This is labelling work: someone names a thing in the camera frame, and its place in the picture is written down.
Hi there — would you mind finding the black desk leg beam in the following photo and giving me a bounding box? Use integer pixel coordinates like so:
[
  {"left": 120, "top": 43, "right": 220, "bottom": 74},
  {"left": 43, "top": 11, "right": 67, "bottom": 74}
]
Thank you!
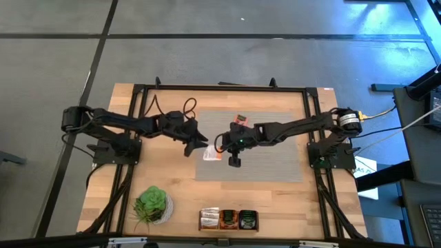
[{"left": 356, "top": 160, "right": 415, "bottom": 193}]

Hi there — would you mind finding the black laptop keyboard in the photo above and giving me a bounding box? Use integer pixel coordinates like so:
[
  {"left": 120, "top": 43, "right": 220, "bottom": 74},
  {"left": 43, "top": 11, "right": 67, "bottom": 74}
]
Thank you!
[{"left": 419, "top": 203, "right": 441, "bottom": 248}]

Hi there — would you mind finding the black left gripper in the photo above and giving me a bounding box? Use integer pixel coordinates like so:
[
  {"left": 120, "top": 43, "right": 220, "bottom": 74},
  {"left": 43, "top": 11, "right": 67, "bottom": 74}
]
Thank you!
[{"left": 158, "top": 110, "right": 209, "bottom": 158}]

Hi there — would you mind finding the black desk monitor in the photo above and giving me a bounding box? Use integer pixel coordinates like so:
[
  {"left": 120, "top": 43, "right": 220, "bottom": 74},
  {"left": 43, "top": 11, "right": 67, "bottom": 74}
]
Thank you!
[{"left": 428, "top": 88, "right": 441, "bottom": 131}]

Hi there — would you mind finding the silver beam bracket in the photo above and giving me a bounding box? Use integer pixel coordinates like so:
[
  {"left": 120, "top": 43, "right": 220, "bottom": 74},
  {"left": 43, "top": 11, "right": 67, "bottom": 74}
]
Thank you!
[
  {"left": 107, "top": 236, "right": 148, "bottom": 246},
  {"left": 298, "top": 240, "right": 341, "bottom": 248}
]

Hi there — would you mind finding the dark grey desk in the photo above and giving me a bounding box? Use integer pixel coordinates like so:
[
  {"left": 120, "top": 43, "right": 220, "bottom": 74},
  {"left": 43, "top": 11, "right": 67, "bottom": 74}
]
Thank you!
[{"left": 392, "top": 85, "right": 441, "bottom": 248}]

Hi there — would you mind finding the green succulent in white pot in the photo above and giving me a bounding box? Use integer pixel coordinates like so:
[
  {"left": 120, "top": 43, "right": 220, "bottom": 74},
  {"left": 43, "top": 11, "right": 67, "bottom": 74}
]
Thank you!
[{"left": 132, "top": 185, "right": 175, "bottom": 232}]

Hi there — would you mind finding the white paper sign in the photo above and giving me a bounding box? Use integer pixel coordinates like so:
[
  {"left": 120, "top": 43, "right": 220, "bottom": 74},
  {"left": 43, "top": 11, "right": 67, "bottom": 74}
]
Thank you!
[{"left": 352, "top": 155, "right": 380, "bottom": 201}]

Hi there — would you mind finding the beige power cable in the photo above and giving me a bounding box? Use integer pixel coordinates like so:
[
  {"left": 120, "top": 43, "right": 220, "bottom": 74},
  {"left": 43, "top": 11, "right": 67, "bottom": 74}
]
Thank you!
[{"left": 364, "top": 105, "right": 398, "bottom": 120}]

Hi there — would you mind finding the teal metal bar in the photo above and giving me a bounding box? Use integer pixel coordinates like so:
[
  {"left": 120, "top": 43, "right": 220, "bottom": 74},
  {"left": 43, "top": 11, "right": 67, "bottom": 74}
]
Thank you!
[{"left": 370, "top": 83, "right": 408, "bottom": 93}]

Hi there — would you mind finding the black power cable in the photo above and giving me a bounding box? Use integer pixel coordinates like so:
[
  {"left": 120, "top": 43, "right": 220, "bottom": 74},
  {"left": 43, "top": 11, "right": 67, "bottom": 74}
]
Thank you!
[{"left": 354, "top": 126, "right": 404, "bottom": 139}]

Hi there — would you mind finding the grey woven placemat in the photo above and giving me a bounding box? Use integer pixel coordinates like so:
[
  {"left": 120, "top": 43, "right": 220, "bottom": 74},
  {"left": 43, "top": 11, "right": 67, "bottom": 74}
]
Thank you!
[{"left": 194, "top": 110, "right": 305, "bottom": 184}]

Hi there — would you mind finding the black monitor bar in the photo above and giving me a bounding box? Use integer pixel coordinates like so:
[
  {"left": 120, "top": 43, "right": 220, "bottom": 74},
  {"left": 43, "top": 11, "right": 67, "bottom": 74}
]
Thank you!
[{"left": 405, "top": 63, "right": 441, "bottom": 101}]

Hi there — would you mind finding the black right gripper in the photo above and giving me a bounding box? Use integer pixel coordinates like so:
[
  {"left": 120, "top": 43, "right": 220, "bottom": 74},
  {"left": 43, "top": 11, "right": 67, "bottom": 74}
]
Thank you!
[{"left": 215, "top": 121, "right": 260, "bottom": 155}]

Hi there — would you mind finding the black camera cable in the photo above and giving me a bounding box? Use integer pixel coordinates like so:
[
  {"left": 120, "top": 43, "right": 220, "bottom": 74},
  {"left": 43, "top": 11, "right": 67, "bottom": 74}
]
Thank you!
[
  {"left": 143, "top": 94, "right": 198, "bottom": 121},
  {"left": 213, "top": 133, "right": 229, "bottom": 154}
]

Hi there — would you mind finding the black right camera cable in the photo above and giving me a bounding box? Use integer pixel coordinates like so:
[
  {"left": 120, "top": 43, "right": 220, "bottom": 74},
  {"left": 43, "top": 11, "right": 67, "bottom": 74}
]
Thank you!
[{"left": 213, "top": 133, "right": 229, "bottom": 154}]

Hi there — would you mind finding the black left camera cable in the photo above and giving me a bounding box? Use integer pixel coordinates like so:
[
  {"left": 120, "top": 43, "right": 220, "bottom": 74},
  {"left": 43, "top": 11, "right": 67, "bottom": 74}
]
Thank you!
[{"left": 143, "top": 94, "right": 198, "bottom": 121}]

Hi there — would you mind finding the black overhead beam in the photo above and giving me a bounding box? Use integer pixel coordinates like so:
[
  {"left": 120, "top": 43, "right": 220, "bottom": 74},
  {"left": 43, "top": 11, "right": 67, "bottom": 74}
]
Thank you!
[{"left": 0, "top": 232, "right": 441, "bottom": 248}]

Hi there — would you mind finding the black aluminium table frame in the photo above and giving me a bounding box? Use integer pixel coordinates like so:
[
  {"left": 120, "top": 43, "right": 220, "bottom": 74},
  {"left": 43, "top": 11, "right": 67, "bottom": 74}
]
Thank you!
[{"left": 76, "top": 76, "right": 369, "bottom": 242}]

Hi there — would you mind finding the grey chair base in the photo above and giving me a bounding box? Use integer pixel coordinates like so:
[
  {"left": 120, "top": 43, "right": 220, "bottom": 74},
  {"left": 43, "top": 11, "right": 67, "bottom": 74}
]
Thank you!
[{"left": 0, "top": 149, "right": 28, "bottom": 167}]

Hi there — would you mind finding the white cable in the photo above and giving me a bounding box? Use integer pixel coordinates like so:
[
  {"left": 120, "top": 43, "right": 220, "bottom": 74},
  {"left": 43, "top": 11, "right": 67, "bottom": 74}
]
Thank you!
[{"left": 354, "top": 104, "right": 441, "bottom": 156}]

